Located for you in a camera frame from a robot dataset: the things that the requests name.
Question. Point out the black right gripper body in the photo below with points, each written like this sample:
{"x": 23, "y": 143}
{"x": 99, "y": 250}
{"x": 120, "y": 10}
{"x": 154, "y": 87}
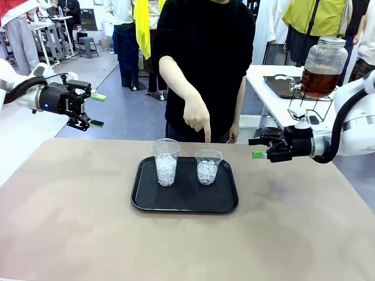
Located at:
{"x": 301, "y": 143}

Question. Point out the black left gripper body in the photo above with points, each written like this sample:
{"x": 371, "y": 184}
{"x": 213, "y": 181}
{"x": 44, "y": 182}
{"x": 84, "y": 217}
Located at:
{"x": 58, "y": 99}

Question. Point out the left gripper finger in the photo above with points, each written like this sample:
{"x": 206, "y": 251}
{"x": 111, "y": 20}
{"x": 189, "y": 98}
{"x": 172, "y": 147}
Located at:
{"x": 80, "y": 85}
{"x": 79, "y": 123}

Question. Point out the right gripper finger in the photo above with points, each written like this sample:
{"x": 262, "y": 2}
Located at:
{"x": 266, "y": 139}
{"x": 278, "y": 153}

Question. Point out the short clear plastic cup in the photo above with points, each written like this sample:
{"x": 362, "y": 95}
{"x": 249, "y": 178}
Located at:
{"x": 207, "y": 175}

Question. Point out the glass drink dispenser jar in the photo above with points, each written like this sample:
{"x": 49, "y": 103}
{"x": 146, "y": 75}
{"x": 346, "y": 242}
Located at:
{"x": 325, "y": 58}

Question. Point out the tall clear plastic cup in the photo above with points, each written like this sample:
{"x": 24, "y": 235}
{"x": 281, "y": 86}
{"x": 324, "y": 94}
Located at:
{"x": 166, "y": 172}

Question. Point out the person's left forearm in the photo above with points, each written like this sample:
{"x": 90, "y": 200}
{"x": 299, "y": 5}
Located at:
{"x": 240, "y": 99}

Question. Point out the person's right forearm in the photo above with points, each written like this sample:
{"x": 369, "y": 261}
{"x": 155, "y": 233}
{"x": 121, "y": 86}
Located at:
{"x": 175, "y": 79}

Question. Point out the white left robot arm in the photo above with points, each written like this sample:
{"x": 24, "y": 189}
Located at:
{"x": 6, "y": 73}

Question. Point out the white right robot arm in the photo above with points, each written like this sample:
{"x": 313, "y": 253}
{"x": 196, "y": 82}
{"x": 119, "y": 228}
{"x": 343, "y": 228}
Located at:
{"x": 360, "y": 137}

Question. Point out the person's left hand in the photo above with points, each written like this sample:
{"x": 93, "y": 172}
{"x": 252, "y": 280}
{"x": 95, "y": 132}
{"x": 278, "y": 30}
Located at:
{"x": 234, "y": 134}

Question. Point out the person's right hand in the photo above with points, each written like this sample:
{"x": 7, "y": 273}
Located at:
{"x": 197, "y": 117}

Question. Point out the dark round bucket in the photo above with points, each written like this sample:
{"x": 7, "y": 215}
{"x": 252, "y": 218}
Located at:
{"x": 274, "y": 130}

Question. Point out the white plastic bin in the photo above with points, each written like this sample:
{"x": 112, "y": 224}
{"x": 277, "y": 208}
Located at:
{"x": 249, "y": 126}

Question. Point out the grey step stool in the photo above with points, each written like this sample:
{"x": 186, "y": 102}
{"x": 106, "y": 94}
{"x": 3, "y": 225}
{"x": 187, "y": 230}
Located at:
{"x": 88, "y": 44}

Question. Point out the white side table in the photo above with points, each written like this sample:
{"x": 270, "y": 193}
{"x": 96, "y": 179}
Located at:
{"x": 260, "y": 96}

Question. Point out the dark brown serving tray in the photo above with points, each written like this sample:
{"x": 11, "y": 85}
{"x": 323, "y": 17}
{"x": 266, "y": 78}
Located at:
{"x": 278, "y": 87}

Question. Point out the white box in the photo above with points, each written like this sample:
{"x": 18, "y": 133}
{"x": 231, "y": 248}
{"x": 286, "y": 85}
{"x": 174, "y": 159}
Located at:
{"x": 107, "y": 32}

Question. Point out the mannequin with blue cloth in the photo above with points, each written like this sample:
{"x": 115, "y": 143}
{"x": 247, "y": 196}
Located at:
{"x": 126, "y": 44}

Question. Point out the person in grey trousers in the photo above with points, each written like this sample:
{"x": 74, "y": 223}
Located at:
{"x": 20, "y": 44}

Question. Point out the white standing desk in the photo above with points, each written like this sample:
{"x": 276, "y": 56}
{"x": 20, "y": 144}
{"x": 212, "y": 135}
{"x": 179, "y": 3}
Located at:
{"x": 61, "y": 18}

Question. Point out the mannequin with brown skirt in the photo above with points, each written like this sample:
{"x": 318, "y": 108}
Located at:
{"x": 153, "y": 79}

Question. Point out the seated person in black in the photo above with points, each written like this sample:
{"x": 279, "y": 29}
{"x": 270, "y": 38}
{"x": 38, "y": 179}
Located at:
{"x": 71, "y": 10}

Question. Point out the yellow hanging scarf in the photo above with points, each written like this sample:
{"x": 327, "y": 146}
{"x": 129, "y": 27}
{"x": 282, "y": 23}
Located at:
{"x": 143, "y": 35}

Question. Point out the black plastic serving tray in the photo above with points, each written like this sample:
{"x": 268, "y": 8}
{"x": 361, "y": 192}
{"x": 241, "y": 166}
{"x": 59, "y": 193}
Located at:
{"x": 187, "y": 199}

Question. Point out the white hanging robe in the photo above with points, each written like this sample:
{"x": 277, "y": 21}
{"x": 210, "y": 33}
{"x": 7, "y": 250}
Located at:
{"x": 268, "y": 29}

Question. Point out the person in black sweater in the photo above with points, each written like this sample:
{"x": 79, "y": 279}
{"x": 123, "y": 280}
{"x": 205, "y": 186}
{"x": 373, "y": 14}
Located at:
{"x": 205, "y": 44}

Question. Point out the person in camouflage shorts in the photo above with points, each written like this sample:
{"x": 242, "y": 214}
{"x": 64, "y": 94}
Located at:
{"x": 367, "y": 38}

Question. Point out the yellow-green jacket mannequin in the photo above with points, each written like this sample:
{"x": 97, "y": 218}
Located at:
{"x": 316, "y": 17}

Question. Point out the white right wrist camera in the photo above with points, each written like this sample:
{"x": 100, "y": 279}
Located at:
{"x": 300, "y": 123}

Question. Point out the dark wall board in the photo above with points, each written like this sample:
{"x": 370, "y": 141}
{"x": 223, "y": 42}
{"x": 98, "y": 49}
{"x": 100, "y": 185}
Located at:
{"x": 88, "y": 19}

